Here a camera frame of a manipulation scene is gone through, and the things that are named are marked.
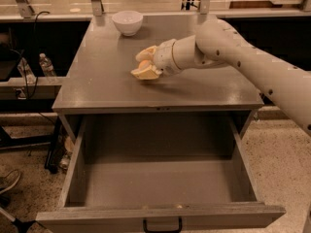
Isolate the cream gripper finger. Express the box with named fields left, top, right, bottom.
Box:
left=135, top=46, right=157, bottom=62
left=131, top=64, right=161, bottom=81

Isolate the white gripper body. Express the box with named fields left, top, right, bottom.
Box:
left=153, top=39, right=182, bottom=76

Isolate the orange fruit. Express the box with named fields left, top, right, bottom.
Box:
left=138, top=60, right=152, bottom=69

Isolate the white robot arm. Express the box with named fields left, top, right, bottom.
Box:
left=131, top=17, right=311, bottom=135

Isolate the grey cabinet counter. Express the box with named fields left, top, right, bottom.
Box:
left=52, top=13, right=265, bottom=141

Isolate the open grey top drawer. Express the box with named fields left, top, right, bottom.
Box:
left=37, top=114, right=286, bottom=233

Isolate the white ceramic bowl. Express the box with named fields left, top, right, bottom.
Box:
left=112, top=11, right=143, bottom=36

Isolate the clear plastic water bottle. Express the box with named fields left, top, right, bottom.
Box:
left=39, top=53, right=56, bottom=77

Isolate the black stand leg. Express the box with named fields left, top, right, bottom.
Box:
left=44, top=118, right=61, bottom=174

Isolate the grey shoe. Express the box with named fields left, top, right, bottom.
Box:
left=0, top=169, right=21, bottom=194

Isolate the black hanging cable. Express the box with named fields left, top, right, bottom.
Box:
left=9, top=11, right=52, bottom=99

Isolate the metal post left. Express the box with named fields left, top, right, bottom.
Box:
left=16, top=0, right=34, bottom=18

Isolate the black drawer handle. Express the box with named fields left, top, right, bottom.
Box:
left=142, top=217, right=183, bottom=233

